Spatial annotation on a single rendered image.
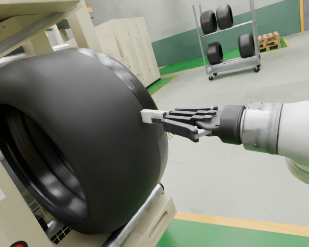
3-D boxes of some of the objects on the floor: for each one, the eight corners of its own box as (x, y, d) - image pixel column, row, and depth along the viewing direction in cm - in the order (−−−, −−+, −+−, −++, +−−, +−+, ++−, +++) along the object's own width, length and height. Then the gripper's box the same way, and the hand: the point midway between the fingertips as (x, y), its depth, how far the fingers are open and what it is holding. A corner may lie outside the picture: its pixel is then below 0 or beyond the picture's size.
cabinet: (125, 114, 532) (107, 63, 490) (108, 116, 559) (89, 68, 517) (142, 101, 604) (127, 56, 562) (126, 104, 631) (111, 61, 589)
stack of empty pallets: (282, 47, 733) (280, 34, 718) (252, 54, 777) (251, 41, 763) (279, 42, 835) (278, 30, 820) (254, 48, 879) (252, 37, 864)
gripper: (252, 94, 44) (154, 92, 57) (235, 123, 35) (122, 112, 48) (251, 127, 47) (159, 118, 60) (236, 161, 38) (130, 141, 51)
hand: (154, 116), depth 52 cm, fingers closed
